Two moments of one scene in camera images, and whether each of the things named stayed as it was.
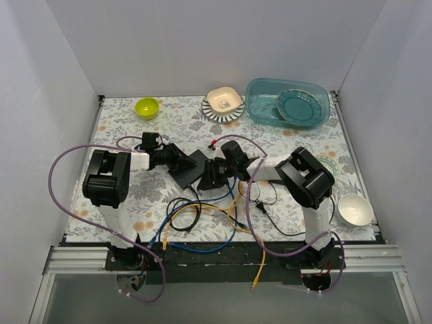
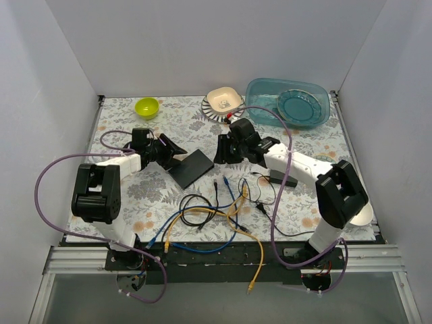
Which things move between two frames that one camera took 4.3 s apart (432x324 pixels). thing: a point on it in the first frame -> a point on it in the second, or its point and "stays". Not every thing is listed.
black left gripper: x=173 y=156 -> x=165 y=150
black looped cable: x=196 y=191 -> x=214 y=210
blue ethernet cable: x=180 y=246 stays
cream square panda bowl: x=224 y=99 stays
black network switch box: x=185 y=176 stays
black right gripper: x=213 y=172 -> x=229 y=150
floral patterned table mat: x=200 y=187 stays
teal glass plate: x=299 y=106 stays
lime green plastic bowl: x=147 y=108 stays
